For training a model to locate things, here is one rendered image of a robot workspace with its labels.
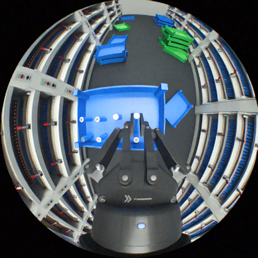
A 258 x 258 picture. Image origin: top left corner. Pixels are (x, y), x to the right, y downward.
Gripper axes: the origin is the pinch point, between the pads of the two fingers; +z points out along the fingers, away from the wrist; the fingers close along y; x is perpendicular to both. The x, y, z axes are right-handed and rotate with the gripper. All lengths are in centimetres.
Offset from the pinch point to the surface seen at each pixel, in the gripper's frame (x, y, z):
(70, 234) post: -86, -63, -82
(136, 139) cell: -5.1, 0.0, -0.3
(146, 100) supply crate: 3.8, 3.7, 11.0
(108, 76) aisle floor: 21, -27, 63
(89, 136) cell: -6.6, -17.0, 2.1
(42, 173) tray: -21, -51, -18
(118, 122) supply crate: -3.8, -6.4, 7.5
